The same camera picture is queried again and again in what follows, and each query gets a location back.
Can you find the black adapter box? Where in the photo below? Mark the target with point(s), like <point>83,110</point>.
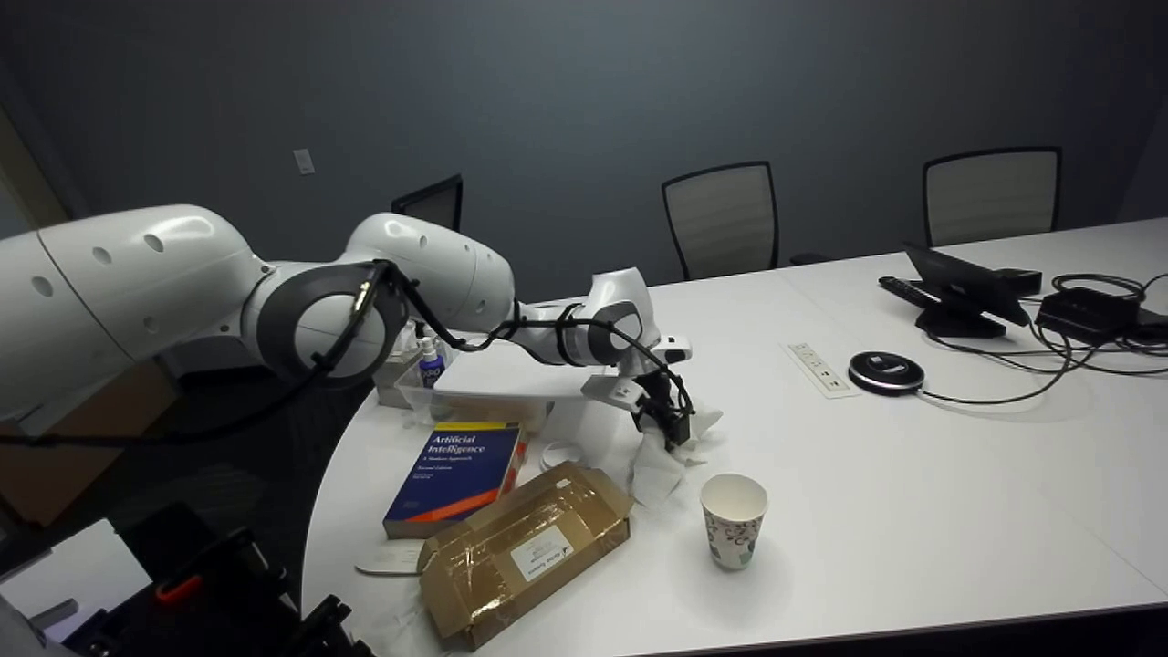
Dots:
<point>1092,319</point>

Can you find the grey mesh office chair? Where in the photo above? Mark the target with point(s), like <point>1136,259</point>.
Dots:
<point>989,194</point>
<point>719,219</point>

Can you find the blue book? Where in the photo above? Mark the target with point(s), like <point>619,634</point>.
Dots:
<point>455,475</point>

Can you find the white napkin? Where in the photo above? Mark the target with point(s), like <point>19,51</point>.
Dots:
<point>662,475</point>

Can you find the brown cardboard box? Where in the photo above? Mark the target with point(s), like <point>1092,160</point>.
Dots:
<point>524,553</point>

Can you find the white oval plastic piece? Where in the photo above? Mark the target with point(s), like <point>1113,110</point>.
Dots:
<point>387,561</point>

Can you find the white wall outlet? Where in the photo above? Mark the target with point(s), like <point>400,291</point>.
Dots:
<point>303,163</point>

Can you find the black round speakerphone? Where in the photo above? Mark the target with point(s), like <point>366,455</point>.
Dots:
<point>883,375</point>

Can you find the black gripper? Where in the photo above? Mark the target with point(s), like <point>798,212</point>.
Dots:
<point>658,396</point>

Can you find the black perforated mounting board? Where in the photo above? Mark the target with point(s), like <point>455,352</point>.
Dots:
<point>231,607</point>

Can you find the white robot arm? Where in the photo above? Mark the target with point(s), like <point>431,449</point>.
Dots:
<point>146,292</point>

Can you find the black mesh office chair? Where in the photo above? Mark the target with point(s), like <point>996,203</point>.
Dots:
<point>438,203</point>

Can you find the white sheet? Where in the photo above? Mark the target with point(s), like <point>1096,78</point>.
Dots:
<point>73,584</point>

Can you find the grey tissue box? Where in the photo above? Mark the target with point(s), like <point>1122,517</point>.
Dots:
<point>394,383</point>

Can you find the black conference phone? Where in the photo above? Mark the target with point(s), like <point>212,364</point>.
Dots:
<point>956,286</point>

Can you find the translucent plastic bin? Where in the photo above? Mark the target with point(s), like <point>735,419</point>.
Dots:
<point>496,383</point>

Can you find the blue sanitizer bottle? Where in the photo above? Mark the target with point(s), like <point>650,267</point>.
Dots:
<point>429,370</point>

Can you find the patterned paper cup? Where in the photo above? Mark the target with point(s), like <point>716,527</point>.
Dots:
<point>735,518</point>

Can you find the white remote control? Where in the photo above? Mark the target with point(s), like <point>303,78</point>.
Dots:
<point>819,370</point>

